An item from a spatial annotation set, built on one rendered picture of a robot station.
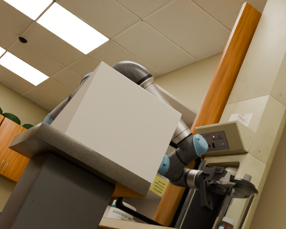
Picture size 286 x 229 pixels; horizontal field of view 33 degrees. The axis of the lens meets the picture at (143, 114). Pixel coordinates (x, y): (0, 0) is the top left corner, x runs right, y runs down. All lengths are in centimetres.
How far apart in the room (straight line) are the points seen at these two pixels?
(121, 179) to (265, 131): 113
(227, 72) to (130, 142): 143
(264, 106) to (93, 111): 117
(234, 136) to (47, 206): 115
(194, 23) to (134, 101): 251
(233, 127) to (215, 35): 172
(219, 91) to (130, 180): 142
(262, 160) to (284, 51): 54
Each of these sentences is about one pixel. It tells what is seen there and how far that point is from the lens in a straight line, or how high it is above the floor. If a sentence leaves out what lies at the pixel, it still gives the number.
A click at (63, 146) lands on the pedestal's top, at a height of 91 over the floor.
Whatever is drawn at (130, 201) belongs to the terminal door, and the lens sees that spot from 223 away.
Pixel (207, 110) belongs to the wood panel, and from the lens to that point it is 251.
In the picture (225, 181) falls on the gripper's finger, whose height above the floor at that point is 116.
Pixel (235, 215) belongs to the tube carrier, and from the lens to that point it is 172.
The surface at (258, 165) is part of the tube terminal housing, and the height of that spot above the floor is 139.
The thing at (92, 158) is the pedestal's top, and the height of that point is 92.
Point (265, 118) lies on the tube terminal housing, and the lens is 224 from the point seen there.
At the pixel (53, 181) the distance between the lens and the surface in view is 122.
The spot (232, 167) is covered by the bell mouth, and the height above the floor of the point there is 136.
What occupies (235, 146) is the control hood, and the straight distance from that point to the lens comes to 218.
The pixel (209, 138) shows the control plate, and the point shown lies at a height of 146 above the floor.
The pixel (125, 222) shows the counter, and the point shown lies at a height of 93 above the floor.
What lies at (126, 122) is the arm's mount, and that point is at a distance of 127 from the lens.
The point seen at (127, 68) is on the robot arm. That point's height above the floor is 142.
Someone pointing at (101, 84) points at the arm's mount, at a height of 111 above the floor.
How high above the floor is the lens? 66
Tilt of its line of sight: 20 degrees up
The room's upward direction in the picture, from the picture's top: 25 degrees clockwise
